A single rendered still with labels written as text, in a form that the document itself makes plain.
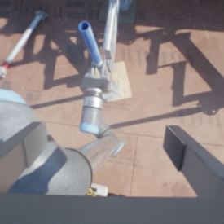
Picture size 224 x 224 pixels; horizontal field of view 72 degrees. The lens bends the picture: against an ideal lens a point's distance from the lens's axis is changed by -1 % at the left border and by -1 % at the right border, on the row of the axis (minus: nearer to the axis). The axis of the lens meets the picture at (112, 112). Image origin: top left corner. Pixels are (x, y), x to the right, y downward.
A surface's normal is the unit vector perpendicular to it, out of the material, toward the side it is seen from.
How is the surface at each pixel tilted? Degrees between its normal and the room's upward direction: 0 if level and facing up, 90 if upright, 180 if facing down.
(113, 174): 0
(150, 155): 0
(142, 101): 0
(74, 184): 61
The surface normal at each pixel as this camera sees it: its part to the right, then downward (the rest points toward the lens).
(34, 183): 0.40, 0.11
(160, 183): -0.09, -0.14
